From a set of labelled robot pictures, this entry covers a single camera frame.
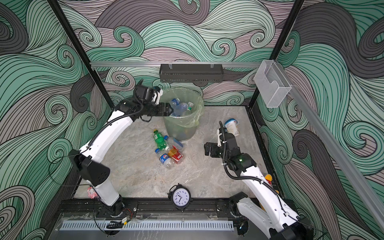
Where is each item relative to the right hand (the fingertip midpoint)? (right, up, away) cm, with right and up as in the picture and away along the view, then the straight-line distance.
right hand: (212, 146), depth 78 cm
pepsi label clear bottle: (-26, -10, +8) cm, 29 cm away
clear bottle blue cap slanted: (-24, -1, +21) cm, 32 cm away
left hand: (-24, +20, -1) cm, 31 cm away
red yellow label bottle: (-21, -6, +10) cm, 24 cm away
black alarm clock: (-17, -26, -2) cm, 31 cm away
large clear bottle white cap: (-20, +21, +11) cm, 31 cm away
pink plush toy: (-63, -24, -2) cm, 68 cm away
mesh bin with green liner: (-13, +22, +17) cm, 30 cm away
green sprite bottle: (-32, +1, +17) cm, 36 cm away
